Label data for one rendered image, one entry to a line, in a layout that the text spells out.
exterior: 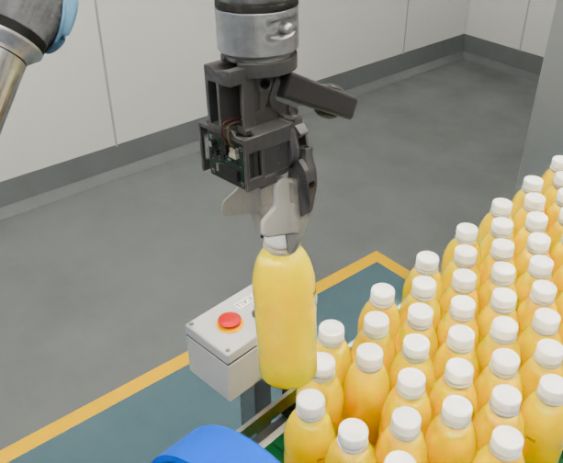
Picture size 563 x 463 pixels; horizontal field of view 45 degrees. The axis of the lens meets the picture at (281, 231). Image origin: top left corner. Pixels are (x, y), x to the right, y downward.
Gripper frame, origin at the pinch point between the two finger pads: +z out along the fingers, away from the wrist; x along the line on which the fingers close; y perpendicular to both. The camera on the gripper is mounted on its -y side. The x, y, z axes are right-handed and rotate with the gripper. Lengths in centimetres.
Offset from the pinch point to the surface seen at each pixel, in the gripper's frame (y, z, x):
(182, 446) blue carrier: 16.5, 19.5, 1.5
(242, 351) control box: -5.7, 30.0, -15.9
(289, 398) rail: -12.3, 41.9, -12.9
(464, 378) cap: -23.7, 29.2, 11.0
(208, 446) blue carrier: 15.3, 17.9, 4.7
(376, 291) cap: -29.1, 27.5, -9.8
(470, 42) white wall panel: -419, 108, -245
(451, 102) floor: -334, 122, -200
